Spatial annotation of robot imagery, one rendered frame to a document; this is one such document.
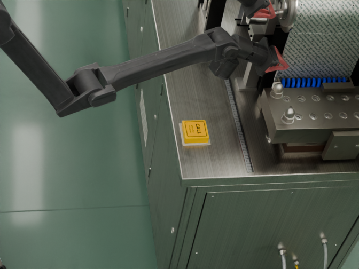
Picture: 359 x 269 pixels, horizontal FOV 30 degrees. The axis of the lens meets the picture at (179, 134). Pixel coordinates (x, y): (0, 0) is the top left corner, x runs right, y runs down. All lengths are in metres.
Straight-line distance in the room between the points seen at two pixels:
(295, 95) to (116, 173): 1.22
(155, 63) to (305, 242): 0.90
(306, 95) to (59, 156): 1.39
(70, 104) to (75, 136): 1.45
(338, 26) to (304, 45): 0.11
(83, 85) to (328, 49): 0.72
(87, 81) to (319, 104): 0.69
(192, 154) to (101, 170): 1.11
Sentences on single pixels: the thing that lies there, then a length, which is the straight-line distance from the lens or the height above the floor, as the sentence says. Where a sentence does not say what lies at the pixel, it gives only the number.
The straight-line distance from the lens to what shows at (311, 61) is 1.98.
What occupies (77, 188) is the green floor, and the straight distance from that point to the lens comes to 2.92.
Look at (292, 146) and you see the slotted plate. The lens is 1.95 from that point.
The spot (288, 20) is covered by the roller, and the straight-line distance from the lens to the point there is 1.85.
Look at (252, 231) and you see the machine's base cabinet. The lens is 2.16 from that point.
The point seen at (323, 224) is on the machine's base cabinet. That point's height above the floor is 0.62.
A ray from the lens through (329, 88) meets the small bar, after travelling 1.99.
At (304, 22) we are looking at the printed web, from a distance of 1.87.
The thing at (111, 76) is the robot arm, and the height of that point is 1.20.
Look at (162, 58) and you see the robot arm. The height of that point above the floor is 1.20.
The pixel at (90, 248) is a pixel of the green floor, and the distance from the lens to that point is 2.75.
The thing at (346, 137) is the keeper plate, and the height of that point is 1.01.
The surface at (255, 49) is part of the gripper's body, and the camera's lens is 1.86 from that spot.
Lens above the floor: 2.37
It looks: 49 degrees down
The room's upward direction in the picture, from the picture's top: 11 degrees clockwise
